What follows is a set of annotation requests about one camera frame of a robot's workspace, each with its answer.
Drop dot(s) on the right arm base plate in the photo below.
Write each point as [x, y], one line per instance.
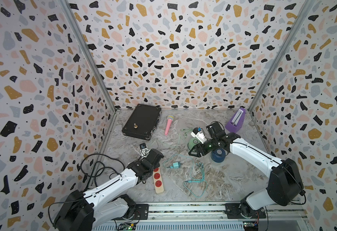
[241, 210]

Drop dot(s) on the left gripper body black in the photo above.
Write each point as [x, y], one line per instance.
[151, 172]

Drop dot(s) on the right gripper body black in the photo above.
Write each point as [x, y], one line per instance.
[211, 145]

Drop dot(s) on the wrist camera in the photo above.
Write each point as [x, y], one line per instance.
[144, 150]
[199, 135]

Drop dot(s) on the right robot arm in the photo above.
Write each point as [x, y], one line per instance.
[284, 184]

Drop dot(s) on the purple metronome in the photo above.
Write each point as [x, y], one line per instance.
[236, 122]

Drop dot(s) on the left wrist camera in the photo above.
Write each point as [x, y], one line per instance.
[144, 150]

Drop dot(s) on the aluminium front rail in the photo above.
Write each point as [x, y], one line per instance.
[209, 216]

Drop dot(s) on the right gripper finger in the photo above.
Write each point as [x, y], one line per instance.
[208, 148]
[199, 147]

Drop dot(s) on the pink toy microphone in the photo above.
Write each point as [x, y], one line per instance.
[170, 119]

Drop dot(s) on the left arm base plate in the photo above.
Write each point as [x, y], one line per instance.
[137, 212]

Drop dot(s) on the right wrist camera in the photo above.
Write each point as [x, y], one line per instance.
[199, 135]

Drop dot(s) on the beige red power strip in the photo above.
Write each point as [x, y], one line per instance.
[159, 188]

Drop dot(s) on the teal USB charger plug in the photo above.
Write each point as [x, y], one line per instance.
[176, 165]

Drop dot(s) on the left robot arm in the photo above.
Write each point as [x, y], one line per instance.
[84, 211]

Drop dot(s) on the black hard case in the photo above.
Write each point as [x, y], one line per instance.
[142, 122]

